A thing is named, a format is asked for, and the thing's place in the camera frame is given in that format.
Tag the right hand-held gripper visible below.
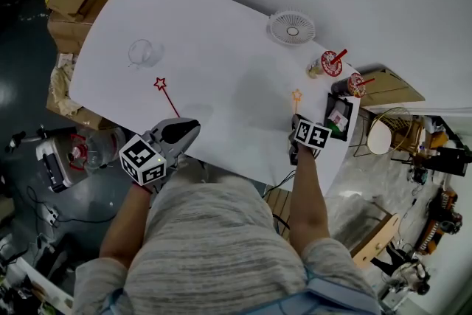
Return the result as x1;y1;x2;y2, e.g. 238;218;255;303
287;113;332;166

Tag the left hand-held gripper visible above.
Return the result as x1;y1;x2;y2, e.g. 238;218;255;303
118;117;201;186

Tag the orange star wand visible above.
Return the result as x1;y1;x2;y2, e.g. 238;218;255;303
291;89;304;116

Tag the red star wand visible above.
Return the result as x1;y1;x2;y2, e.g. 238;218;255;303
153;76;181;119

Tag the clear glass cup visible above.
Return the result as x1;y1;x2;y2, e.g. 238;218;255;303
128;39;165;69

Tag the person's right forearm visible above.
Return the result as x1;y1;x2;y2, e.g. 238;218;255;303
288;147;331;255

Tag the person's left forearm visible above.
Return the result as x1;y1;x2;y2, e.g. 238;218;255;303
98;184;153;270

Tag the pale drink cup red lid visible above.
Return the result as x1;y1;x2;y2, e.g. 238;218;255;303
305;49;348;80

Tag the dark drink cup red straw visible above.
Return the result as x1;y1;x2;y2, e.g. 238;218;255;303
330;72;376;99

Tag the white pink packet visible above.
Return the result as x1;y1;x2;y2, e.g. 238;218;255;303
327;108;350;130

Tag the black tray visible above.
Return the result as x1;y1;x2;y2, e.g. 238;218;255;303
323;91;355;142

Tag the red wrist band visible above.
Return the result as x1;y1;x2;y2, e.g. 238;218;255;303
131;181;153;195

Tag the white desk fan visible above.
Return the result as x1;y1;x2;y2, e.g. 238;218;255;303
267;8;317;46

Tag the wooden slat pallet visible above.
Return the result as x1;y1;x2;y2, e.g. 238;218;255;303
263;187;296;243

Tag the brown cardboard sheet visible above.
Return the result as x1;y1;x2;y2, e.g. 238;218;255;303
359;68;426;108

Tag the beige cloth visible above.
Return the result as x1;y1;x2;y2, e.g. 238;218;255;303
49;60;82;117

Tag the person's grey striped shirt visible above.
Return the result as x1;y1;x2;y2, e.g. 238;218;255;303
72;171;381;315

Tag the silver scooter suitcase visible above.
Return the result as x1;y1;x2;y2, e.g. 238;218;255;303
5;125;80;193

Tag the cluttered wooden shelf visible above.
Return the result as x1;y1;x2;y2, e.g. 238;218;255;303
390;117;472;178

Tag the light wooden cabinet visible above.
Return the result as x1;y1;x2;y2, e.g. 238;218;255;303
350;212;401;269

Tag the large cardboard box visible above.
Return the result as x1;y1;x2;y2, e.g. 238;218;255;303
46;0;125;55

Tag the white power strip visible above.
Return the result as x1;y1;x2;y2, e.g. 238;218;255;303
42;204;60;228

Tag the white side table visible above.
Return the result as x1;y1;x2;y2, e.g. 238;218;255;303
0;254;74;315

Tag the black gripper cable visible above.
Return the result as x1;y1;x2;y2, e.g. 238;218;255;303
262;168;296;198

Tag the clear water jug red handle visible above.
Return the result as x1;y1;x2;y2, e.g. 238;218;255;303
68;127;126;173

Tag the white wire frame chair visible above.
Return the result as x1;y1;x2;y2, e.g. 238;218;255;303
348;106;414;159

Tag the light blue neck strap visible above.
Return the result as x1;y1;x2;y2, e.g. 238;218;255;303
106;267;381;315

